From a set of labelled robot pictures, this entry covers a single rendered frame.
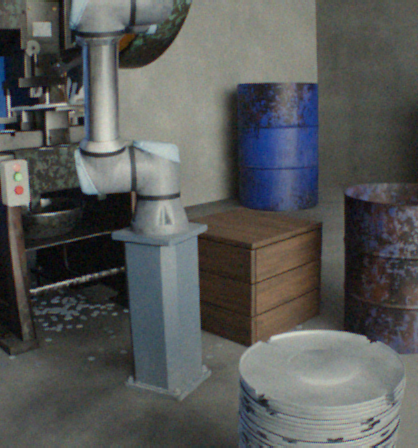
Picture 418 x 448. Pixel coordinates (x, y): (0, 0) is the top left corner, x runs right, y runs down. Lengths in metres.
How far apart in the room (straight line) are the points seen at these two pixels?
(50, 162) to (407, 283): 1.20
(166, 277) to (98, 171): 0.31
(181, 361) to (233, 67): 3.18
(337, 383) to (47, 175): 1.27
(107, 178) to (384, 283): 0.88
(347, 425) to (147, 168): 0.81
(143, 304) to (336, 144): 3.83
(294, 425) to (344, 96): 4.33
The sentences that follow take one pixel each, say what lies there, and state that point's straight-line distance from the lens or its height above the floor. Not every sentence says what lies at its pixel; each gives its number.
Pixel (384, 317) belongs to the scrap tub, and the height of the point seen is 0.12.
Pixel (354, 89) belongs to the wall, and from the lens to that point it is 4.98.
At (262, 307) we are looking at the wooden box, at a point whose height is 0.13.
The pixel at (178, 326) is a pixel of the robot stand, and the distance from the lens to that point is 1.47.
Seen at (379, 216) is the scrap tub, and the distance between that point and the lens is 1.67.
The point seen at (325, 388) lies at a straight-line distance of 0.92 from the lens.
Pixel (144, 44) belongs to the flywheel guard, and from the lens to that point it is 2.11.
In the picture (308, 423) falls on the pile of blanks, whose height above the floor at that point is 0.30.
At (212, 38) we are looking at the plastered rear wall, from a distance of 4.25.
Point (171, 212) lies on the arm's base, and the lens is 1.41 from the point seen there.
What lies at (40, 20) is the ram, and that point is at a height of 1.10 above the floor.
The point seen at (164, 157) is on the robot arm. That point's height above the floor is 0.64.
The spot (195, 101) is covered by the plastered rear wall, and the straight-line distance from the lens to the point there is 4.10.
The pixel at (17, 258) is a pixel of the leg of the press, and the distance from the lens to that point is 1.82.
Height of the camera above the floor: 0.79
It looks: 13 degrees down
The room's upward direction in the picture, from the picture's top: 2 degrees counter-clockwise
